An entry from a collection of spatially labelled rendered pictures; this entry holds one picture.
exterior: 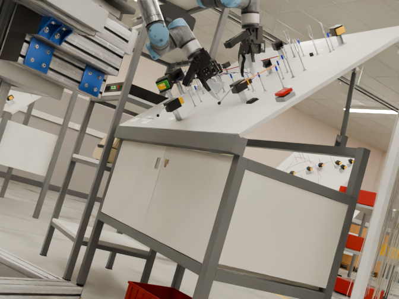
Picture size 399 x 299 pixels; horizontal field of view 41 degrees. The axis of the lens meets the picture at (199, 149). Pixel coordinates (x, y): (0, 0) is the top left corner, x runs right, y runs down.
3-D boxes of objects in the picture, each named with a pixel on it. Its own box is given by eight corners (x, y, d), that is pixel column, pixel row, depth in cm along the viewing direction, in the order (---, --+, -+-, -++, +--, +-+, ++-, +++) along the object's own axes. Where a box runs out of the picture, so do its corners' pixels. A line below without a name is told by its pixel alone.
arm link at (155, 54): (142, 40, 211) (166, 25, 212) (145, 47, 222) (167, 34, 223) (152, 56, 211) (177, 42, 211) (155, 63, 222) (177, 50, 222)
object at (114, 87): (122, 92, 300) (126, 80, 301) (102, 94, 331) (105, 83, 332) (173, 111, 316) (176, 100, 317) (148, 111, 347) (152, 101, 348)
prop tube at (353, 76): (340, 142, 229) (354, 71, 230) (336, 141, 231) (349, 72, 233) (346, 143, 231) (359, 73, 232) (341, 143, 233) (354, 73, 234)
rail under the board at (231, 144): (230, 152, 185) (236, 134, 186) (113, 136, 289) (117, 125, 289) (243, 156, 188) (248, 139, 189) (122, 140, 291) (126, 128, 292)
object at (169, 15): (145, 26, 306) (155, -5, 308) (129, 31, 326) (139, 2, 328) (189, 47, 321) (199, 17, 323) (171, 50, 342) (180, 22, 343)
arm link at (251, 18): (247, 12, 218) (236, 15, 225) (247, 24, 218) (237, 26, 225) (262, 13, 221) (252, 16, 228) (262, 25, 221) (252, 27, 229)
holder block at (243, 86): (232, 94, 224) (228, 85, 223) (243, 88, 226) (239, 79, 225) (237, 93, 220) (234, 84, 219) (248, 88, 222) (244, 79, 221)
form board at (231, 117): (120, 128, 290) (119, 124, 290) (260, 51, 331) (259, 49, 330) (240, 138, 187) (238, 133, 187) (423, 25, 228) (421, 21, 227)
